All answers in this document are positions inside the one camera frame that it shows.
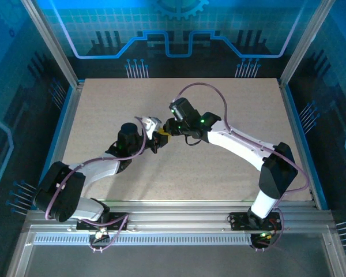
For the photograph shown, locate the arm base electronics with LEDs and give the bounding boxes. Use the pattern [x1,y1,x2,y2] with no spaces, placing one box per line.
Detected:
[251,230,277,252]
[92,227,110,240]

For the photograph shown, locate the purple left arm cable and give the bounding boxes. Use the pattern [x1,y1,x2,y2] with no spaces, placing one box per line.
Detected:
[44,115,148,253]

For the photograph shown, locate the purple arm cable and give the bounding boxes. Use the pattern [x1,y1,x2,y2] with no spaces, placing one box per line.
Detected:
[174,83,311,252]
[44,115,148,253]

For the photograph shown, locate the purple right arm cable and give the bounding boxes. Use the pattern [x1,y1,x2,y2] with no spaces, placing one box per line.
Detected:
[174,83,311,252]

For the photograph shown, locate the aluminium side rail blue edge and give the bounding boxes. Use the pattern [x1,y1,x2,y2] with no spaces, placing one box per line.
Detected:
[277,79,329,211]
[31,79,86,211]

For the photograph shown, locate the aluminium mounting rail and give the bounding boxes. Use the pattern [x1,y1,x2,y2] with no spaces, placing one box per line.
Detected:
[25,200,335,240]

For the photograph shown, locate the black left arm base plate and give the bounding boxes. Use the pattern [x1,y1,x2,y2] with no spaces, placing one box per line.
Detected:
[76,212,130,231]

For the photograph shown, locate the slotted grey cable duct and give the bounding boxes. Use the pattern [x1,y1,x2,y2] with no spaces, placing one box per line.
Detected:
[34,235,256,246]

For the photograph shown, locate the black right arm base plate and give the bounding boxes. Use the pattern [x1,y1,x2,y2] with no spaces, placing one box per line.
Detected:
[229,212,283,231]

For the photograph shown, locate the aluminium frame post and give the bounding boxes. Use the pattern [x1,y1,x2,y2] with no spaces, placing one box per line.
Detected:
[20,0,86,89]
[278,0,337,89]

